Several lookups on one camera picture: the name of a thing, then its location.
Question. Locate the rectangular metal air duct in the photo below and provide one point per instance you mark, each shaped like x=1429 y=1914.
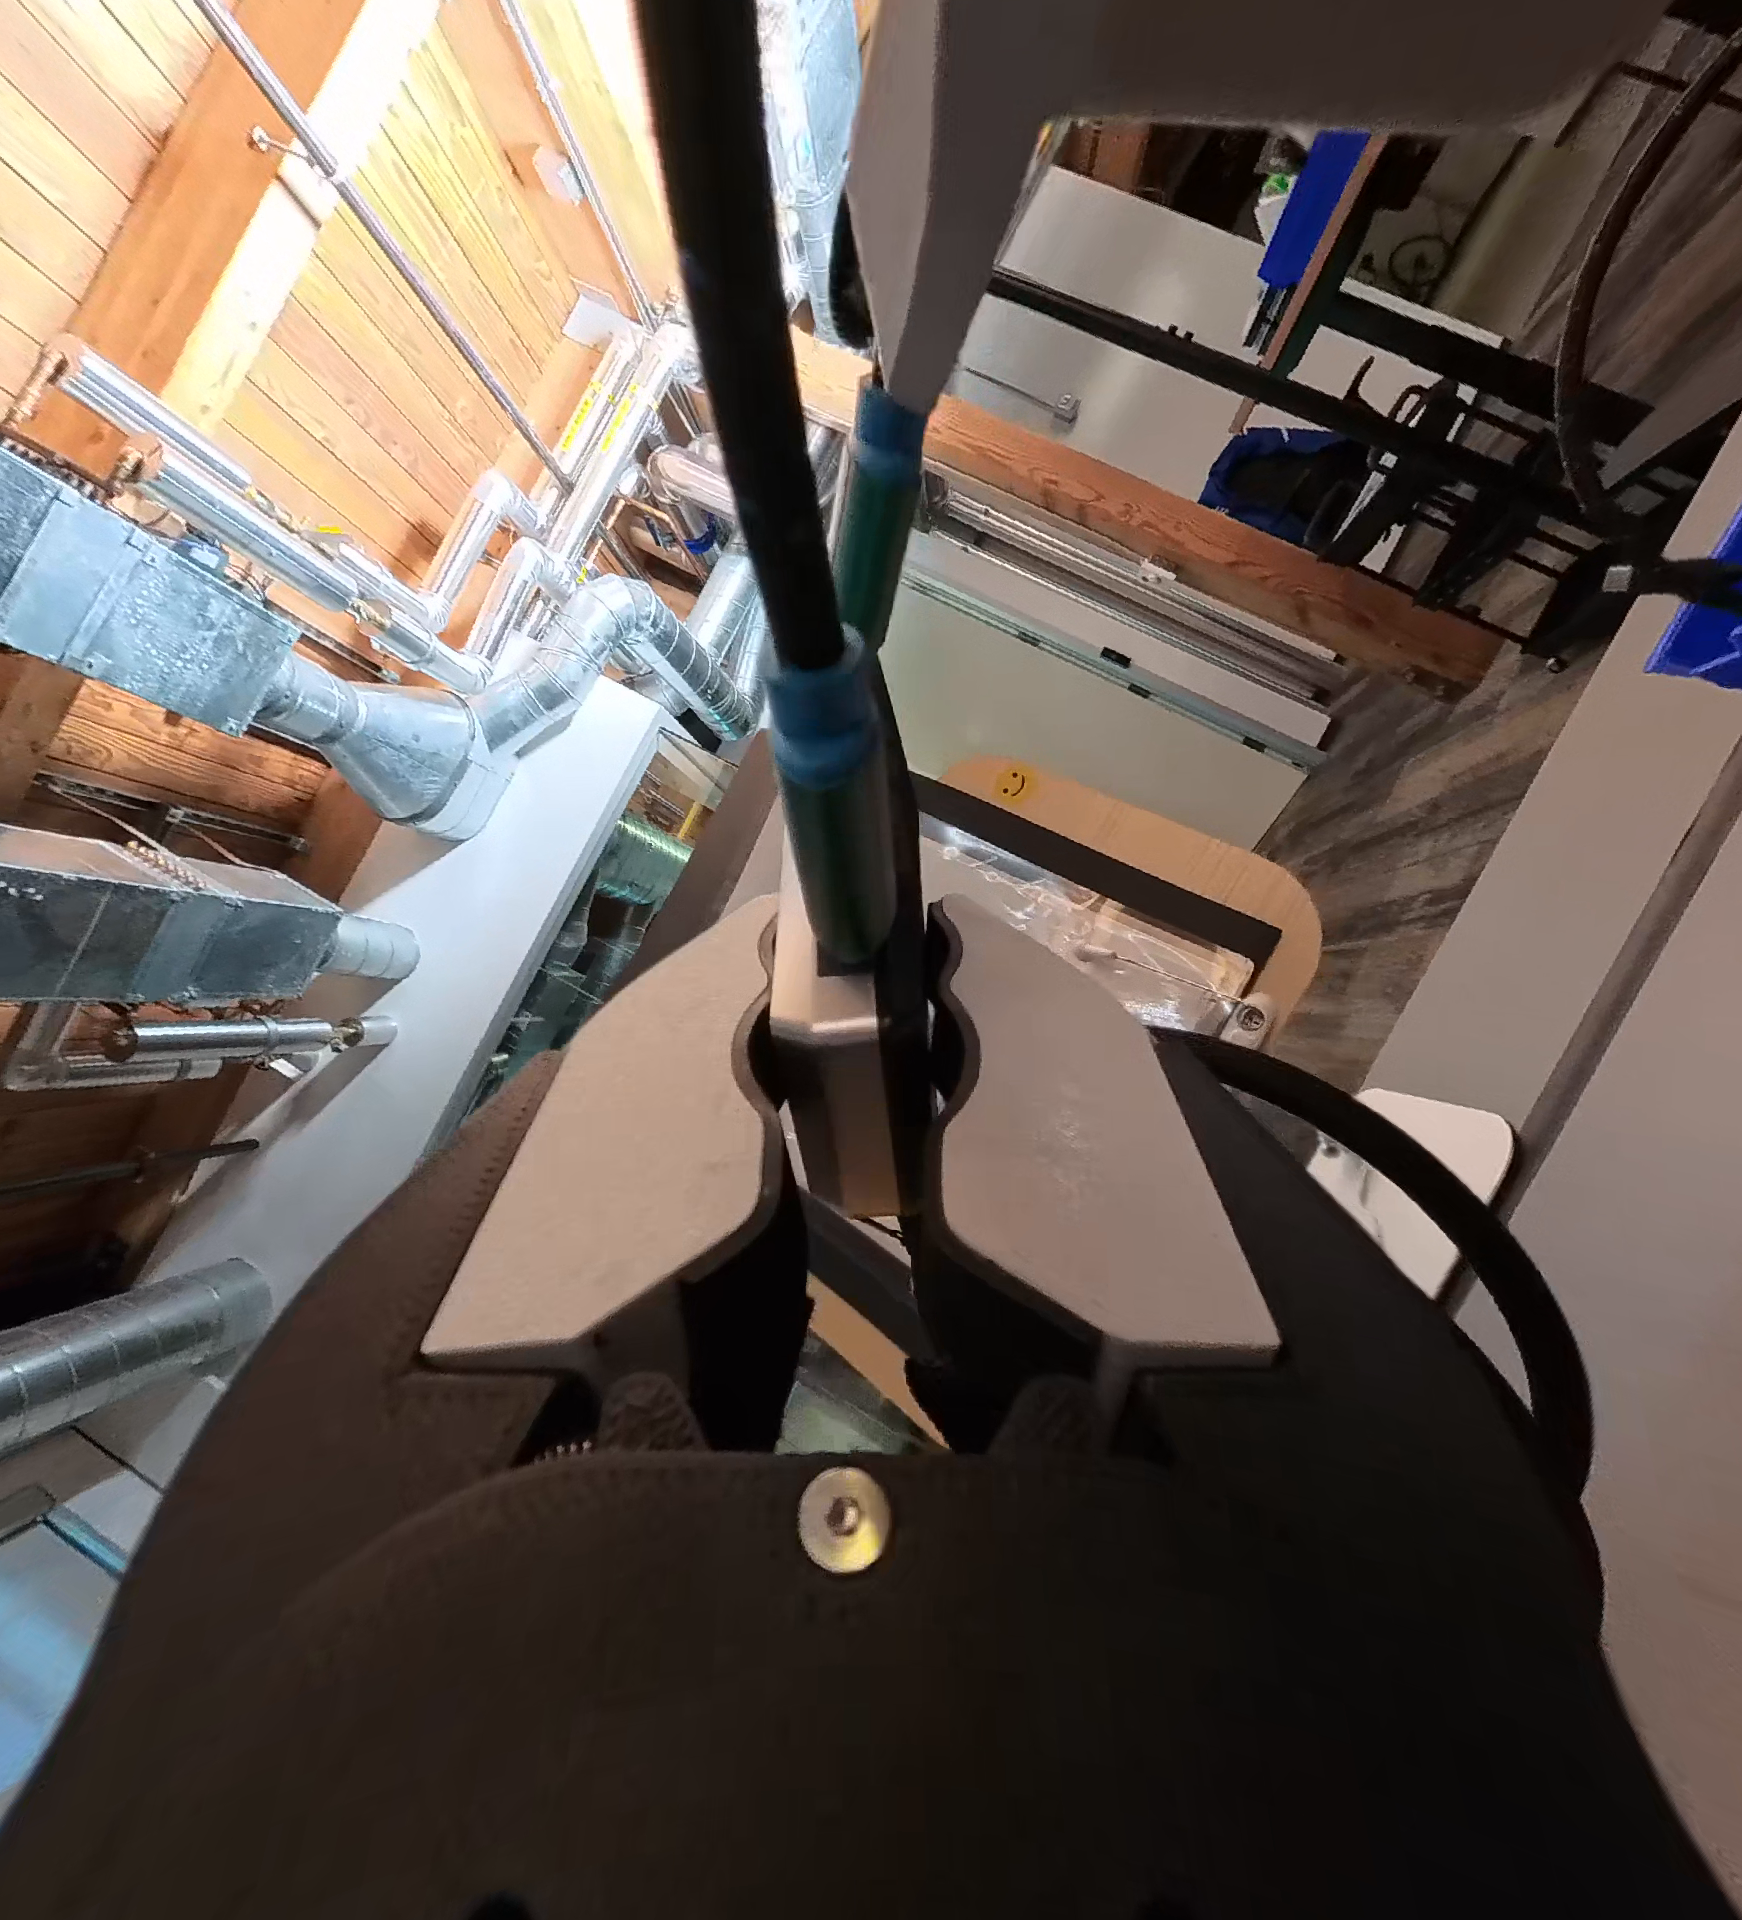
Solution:
x=90 y=929

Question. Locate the thin metal sprinkler pipe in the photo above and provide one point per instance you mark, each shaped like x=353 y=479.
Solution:
x=361 y=196

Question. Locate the silver insulated pipes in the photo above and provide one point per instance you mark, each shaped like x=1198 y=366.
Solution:
x=483 y=527

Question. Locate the galvanized metal air duct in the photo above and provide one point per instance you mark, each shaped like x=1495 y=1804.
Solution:
x=90 y=586

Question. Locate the blue backpack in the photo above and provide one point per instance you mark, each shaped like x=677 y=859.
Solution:
x=1289 y=475

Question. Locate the clear acrylic sign holder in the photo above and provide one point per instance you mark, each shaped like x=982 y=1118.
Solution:
x=1111 y=948

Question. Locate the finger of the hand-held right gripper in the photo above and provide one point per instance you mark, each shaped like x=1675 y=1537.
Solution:
x=1185 y=63

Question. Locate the black metal table frame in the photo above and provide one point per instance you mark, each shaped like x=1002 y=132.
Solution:
x=1410 y=405

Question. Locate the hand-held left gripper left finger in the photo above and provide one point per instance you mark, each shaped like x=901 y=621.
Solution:
x=615 y=1156

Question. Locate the wooden sign board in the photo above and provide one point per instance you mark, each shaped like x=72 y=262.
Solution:
x=1199 y=879

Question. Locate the yellow smiley sticker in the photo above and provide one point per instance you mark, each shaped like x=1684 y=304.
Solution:
x=1016 y=784

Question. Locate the white sliding door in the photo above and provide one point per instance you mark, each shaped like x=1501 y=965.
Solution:
x=1111 y=663

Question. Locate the round spiral metal duct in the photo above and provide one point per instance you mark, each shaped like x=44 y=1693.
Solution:
x=74 y=1373

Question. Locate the white sign stand base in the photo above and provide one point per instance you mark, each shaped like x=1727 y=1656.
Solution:
x=1410 y=1186

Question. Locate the wooden beam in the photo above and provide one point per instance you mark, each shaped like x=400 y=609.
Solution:
x=1185 y=527

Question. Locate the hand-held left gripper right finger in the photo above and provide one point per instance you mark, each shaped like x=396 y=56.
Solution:
x=1097 y=1171

